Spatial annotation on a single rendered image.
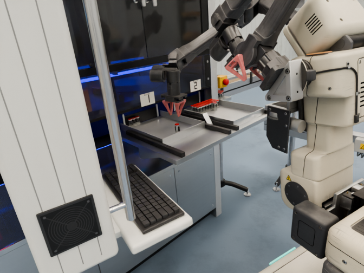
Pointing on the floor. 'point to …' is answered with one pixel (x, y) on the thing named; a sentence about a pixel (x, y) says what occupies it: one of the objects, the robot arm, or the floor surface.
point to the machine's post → (209, 92)
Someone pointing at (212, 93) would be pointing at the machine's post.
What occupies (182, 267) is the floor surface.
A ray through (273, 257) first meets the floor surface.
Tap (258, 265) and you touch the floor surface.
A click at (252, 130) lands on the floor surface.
